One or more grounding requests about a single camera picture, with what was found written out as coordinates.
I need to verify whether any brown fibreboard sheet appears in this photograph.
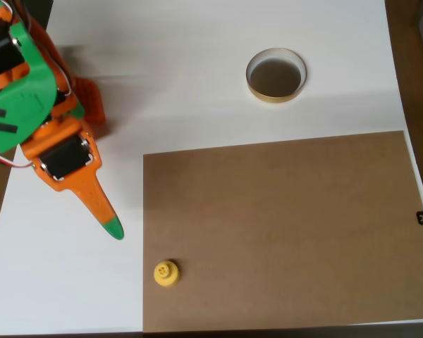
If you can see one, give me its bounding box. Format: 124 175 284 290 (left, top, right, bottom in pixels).
142 130 423 334

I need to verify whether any white and red servo cable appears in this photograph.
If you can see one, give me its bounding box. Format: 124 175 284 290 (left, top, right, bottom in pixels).
0 149 35 170

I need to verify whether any round gold-rimmed dish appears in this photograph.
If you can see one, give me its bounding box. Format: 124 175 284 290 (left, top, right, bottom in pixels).
245 47 308 104

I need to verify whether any small yellow figure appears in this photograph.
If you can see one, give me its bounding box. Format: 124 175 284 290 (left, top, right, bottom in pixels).
153 259 181 288

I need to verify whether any orange robot base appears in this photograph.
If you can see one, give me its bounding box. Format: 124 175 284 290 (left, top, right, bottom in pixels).
72 75 107 125

